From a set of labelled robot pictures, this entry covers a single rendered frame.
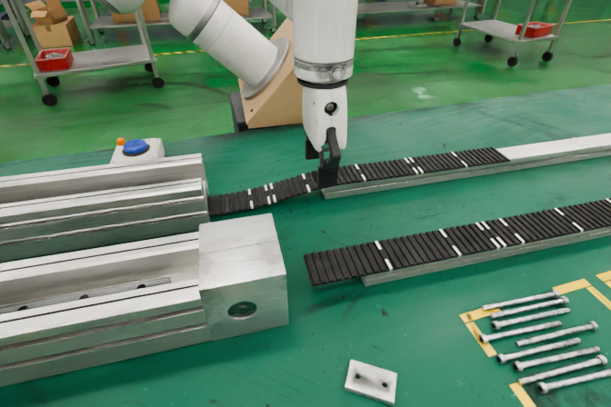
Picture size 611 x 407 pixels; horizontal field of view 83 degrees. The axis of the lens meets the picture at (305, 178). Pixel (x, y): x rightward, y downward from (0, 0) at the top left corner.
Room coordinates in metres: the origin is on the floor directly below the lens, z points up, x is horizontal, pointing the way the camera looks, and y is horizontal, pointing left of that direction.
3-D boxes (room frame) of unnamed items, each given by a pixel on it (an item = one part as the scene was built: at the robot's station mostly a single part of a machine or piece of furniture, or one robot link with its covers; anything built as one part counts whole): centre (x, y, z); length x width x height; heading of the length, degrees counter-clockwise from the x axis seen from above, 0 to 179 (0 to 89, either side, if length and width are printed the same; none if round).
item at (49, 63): (3.04, 1.86, 0.50); 1.03 x 0.55 x 1.01; 118
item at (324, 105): (0.49, -0.03, 0.95); 0.10 x 0.07 x 0.11; 14
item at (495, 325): (0.24, -0.28, 0.78); 0.11 x 0.01 x 0.01; 102
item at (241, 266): (0.29, 0.08, 0.83); 0.12 x 0.09 x 0.10; 14
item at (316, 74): (0.49, -0.03, 1.01); 0.09 x 0.08 x 0.03; 14
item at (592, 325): (0.22, -0.29, 0.78); 0.11 x 0.01 x 0.01; 102
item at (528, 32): (4.09, -2.26, 0.50); 1.03 x 0.55 x 1.01; 21
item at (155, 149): (0.54, 0.31, 0.81); 0.10 x 0.08 x 0.06; 14
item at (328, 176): (0.44, -0.04, 0.86); 0.03 x 0.03 x 0.07; 14
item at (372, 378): (0.17, -0.07, 0.78); 0.05 x 0.03 x 0.01; 73
